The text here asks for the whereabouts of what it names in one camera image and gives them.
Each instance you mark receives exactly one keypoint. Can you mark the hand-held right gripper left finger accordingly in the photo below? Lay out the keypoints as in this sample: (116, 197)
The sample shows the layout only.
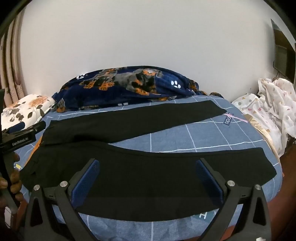
(86, 183)

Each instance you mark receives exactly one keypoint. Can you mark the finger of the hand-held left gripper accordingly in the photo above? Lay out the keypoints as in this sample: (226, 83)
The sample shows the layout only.
(38, 126)

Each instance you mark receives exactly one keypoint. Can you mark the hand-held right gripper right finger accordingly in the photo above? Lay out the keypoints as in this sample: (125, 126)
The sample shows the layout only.
(208, 183)

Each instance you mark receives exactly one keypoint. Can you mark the black pants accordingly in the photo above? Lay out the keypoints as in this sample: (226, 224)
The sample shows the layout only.
(150, 176)

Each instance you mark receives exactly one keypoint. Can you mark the person's left hand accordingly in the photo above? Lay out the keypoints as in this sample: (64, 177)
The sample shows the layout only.
(15, 179)

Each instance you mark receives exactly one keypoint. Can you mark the white floral pillow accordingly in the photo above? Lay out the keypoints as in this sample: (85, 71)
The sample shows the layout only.
(30, 104)

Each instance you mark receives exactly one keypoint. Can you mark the blue grid bed sheet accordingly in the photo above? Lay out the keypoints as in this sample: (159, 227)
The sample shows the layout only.
(185, 139)

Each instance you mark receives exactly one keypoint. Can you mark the beige patterned curtain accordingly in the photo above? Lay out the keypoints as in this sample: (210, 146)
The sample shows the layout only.
(13, 69)

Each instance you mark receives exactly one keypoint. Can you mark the navy dog print blanket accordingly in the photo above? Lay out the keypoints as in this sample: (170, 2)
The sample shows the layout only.
(166, 92)

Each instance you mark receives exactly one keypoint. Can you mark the white patterned duvet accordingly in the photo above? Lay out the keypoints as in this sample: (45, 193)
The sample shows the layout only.
(272, 104)

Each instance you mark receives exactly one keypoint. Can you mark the dark framed window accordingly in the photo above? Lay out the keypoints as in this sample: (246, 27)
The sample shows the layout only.
(282, 53)

